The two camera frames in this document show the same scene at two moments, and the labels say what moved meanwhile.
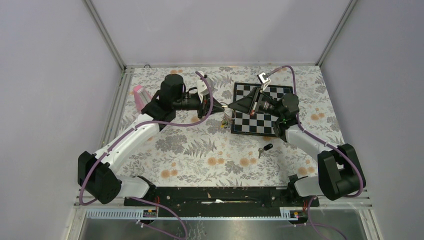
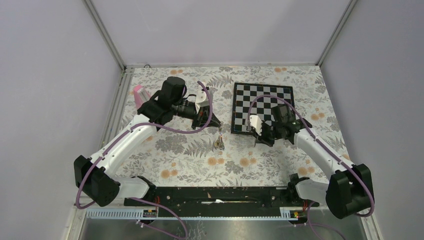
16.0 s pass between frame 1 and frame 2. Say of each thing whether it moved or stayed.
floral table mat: stayed
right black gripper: moved
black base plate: stayed
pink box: stayed
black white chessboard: stayed
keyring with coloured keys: moved
